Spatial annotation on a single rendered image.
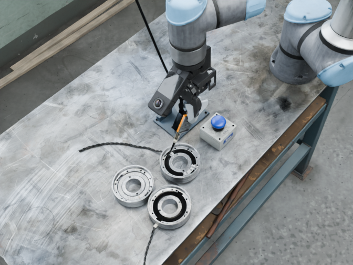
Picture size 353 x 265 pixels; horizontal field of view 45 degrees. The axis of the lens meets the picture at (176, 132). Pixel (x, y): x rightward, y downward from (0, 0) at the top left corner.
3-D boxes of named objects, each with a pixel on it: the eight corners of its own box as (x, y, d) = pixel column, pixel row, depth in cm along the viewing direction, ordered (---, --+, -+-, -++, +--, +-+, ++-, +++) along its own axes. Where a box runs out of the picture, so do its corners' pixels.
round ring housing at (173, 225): (166, 184, 109) (165, 176, 106) (200, 206, 105) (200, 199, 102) (140, 215, 104) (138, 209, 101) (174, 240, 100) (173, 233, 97)
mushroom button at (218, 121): (219, 139, 113) (219, 129, 109) (207, 131, 115) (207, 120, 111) (228, 130, 115) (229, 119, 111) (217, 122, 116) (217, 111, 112)
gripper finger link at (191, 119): (213, 116, 106) (210, 90, 99) (196, 131, 103) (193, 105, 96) (204, 111, 107) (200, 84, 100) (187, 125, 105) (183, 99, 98)
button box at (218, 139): (219, 151, 114) (220, 141, 110) (199, 137, 117) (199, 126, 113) (238, 132, 117) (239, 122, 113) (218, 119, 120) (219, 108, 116)
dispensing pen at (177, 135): (159, 154, 109) (183, 99, 102) (169, 151, 112) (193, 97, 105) (165, 159, 108) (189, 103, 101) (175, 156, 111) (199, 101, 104)
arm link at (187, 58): (187, 58, 83) (159, 38, 86) (188, 74, 86) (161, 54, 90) (214, 38, 85) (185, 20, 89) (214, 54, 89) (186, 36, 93)
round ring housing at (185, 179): (208, 166, 112) (209, 158, 108) (182, 193, 107) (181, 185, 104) (179, 144, 116) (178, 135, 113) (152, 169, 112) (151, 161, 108)
